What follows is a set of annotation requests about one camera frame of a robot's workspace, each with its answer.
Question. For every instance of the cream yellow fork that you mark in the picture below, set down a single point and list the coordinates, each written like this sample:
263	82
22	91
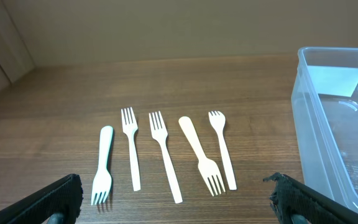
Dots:
208	169

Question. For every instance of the clear container, left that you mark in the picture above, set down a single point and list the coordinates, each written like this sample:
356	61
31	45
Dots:
325	109

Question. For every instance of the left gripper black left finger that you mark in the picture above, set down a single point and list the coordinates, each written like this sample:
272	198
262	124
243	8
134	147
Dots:
61	199

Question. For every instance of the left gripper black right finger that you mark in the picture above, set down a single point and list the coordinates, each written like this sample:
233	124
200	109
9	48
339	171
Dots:
294	202

